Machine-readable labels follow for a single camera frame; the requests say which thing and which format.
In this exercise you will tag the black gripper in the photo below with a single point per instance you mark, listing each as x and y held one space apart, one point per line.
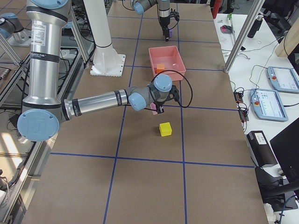
159 102
164 22

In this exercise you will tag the pink foam cube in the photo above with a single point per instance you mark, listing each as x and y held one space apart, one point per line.
153 108

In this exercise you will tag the purple foam cube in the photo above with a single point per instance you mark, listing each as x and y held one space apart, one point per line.
170 33

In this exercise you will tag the orange foam cube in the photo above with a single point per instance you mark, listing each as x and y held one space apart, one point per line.
160 67

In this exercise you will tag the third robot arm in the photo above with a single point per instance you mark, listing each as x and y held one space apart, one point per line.
10 25

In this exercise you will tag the pink plastic bin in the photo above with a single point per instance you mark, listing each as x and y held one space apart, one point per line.
171 58

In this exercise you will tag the yellow foam cube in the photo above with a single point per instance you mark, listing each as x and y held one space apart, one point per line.
165 129

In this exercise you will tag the pink object on desk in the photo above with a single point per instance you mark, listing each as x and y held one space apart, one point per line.
226 29

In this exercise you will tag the small circuit board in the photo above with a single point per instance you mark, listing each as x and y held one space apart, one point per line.
241 106

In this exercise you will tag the black water bottle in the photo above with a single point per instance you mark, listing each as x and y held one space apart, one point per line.
256 26

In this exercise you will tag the near teach pendant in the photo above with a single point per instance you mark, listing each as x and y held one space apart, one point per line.
267 105

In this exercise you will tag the teach pendant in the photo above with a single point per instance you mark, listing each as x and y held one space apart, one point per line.
283 79
267 105

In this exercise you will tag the black box white label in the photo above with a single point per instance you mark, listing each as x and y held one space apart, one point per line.
260 150

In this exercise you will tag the far teach pendant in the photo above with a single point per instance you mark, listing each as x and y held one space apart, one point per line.
283 79

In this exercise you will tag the black monitor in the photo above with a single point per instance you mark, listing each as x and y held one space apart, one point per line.
285 146

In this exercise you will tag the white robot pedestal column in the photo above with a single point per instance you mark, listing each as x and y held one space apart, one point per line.
97 17

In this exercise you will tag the aluminium frame post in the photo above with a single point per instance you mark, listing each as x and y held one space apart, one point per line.
257 4

